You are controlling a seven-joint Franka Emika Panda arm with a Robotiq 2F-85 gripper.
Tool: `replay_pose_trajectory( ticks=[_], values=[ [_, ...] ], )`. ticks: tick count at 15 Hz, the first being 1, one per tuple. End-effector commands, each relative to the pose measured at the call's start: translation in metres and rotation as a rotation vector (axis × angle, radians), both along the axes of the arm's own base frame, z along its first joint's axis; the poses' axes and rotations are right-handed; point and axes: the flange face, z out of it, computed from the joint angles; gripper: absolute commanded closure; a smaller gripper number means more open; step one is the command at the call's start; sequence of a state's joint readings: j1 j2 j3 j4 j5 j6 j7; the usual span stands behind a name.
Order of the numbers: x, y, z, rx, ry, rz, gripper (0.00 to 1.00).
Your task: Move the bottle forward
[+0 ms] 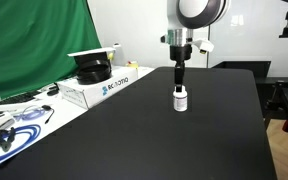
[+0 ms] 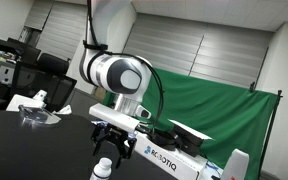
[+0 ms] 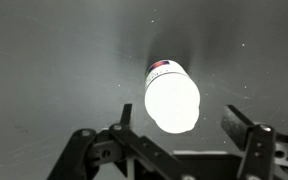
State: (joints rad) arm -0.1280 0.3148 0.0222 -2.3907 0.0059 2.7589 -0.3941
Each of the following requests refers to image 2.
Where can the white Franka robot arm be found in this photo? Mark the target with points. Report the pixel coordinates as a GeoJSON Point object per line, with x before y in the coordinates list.
{"type": "Point", "coordinates": [104, 70]}

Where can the black case with white lid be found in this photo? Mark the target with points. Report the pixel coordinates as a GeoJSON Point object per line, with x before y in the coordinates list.
{"type": "Point", "coordinates": [189, 138]}

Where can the black backdrop stand pole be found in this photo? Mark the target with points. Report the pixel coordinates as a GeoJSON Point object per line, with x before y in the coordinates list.
{"type": "Point", "coordinates": [269, 133]}

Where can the black padded office chair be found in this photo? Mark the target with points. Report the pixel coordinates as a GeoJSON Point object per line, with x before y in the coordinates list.
{"type": "Point", "coordinates": [52, 63]}

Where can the white Robotiq cardboard box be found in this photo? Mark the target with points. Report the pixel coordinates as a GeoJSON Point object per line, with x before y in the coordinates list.
{"type": "Point", "coordinates": [170, 163]}

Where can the green backdrop cloth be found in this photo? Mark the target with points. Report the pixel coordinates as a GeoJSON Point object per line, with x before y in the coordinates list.
{"type": "Point", "coordinates": [217, 110]}

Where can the crumpled white paper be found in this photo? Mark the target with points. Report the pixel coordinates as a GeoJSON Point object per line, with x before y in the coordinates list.
{"type": "Point", "coordinates": [64, 110]}

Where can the white pill bottle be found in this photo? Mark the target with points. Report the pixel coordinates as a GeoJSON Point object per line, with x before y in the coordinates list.
{"type": "Point", "coordinates": [101, 170]}

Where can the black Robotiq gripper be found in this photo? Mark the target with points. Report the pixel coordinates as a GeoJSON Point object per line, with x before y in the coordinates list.
{"type": "Point", "coordinates": [114, 135]}

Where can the white rounded plastic object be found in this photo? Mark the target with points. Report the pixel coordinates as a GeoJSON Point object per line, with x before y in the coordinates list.
{"type": "Point", "coordinates": [235, 166]}

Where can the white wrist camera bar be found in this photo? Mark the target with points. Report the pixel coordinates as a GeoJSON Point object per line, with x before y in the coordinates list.
{"type": "Point", "coordinates": [115, 116]}

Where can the black mesh office chair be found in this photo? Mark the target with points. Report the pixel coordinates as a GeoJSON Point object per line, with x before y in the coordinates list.
{"type": "Point", "coordinates": [40, 85]}

